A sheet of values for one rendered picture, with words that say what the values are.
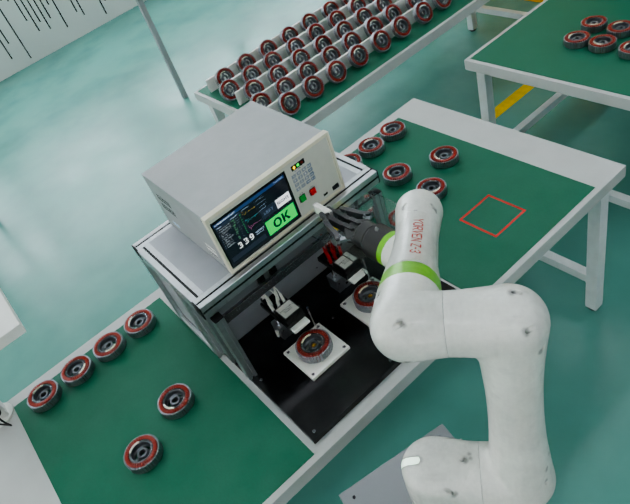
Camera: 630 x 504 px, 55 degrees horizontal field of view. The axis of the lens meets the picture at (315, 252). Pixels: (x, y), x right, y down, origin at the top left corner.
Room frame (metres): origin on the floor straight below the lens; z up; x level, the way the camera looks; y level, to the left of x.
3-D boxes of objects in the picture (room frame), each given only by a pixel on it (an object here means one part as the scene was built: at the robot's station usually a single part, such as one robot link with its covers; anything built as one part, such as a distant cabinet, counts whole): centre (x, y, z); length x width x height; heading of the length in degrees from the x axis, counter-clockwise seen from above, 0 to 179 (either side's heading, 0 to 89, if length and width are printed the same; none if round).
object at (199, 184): (1.56, 0.12, 1.22); 0.44 x 0.39 x 0.20; 115
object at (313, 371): (1.21, 0.11, 0.78); 0.15 x 0.15 x 0.01; 25
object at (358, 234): (1.19, -0.13, 1.18); 0.09 x 0.08 x 0.07; 26
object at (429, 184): (1.73, -0.49, 0.77); 0.11 x 0.11 x 0.04
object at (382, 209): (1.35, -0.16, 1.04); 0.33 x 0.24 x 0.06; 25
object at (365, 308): (1.31, -0.11, 0.80); 0.11 x 0.11 x 0.04
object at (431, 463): (0.59, -0.08, 0.98); 0.16 x 0.13 x 0.19; 68
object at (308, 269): (1.49, 0.11, 0.92); 0.66 x 0.01 x 0.30; 115
